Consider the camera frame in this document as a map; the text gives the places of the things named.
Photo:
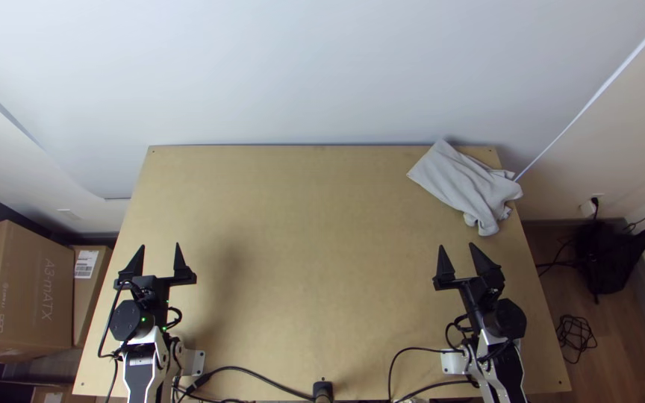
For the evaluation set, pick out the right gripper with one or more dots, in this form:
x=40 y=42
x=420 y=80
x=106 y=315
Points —
x=476 y=288

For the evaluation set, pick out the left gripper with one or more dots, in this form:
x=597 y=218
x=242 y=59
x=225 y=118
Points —
x=154 y=285

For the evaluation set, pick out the grey t-shirt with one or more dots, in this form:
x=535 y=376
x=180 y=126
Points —
x=462 y=182

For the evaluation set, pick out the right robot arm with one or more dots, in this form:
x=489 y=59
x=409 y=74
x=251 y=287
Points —
x=507 y=320

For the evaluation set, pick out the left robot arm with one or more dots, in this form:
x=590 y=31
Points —
x=132 y=322

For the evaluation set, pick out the small cardboard box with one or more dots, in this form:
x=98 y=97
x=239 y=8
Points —
x=92 y=291

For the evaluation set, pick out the black bag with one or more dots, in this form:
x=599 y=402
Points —
x=608 y=257

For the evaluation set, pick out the large cardboard box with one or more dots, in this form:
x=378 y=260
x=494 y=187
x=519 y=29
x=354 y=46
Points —
x=14 y=291

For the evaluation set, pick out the white wall outlet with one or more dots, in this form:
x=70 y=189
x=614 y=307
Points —
x=588 y=206

